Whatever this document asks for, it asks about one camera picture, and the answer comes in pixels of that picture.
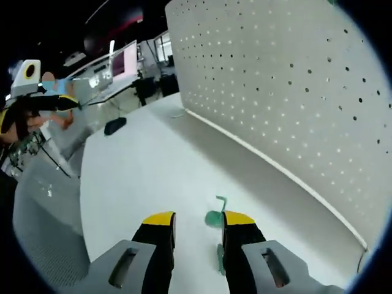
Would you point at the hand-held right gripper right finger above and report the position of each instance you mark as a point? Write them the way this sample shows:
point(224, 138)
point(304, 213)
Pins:
point(254, 269)

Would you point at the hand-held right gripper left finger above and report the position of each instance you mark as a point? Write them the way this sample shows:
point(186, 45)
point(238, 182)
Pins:
point(128, 269)

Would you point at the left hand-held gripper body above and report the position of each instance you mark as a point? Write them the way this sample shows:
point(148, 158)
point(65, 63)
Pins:
point(24, 84)

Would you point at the white perforated mounting plate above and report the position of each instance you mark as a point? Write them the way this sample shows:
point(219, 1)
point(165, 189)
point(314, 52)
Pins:
point(275, 92)

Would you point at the background white desk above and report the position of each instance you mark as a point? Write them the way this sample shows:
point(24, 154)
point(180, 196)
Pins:
point(116, 88)

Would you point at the black computer mouse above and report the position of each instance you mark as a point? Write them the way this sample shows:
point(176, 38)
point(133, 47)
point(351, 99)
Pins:
point(114, 126)

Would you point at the pink screen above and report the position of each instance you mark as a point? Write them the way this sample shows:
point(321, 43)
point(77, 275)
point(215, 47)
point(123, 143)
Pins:
point(128, 59)

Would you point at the grey mesh office chair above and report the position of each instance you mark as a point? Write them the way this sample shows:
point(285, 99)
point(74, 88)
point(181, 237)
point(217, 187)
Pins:
point(46, 229)

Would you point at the black office chair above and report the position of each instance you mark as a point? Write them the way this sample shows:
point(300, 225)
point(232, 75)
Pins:
point(168, 85)

